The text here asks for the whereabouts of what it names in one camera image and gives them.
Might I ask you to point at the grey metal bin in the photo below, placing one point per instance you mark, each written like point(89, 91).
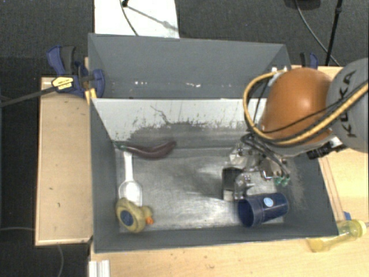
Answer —
point(178, 183)

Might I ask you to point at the purple toy eggplant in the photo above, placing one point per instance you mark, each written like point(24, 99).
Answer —
point(155, 151)

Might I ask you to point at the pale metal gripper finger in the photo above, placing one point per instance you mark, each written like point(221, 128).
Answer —
point(240, 185)
point(247, 190)

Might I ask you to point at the black cylinder on white bracket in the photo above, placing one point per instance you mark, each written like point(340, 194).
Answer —
point(318, 153)

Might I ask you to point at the white plastic scoop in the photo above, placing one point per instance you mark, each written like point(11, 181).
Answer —
point(130, 187)

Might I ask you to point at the pale wood board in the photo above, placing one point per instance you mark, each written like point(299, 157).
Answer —
point(64, 166)

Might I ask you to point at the yellow toy duck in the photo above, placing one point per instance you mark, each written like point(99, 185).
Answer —
point(131, 216)

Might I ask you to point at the dark blue cup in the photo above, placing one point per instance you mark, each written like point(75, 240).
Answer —
point(263, 209)

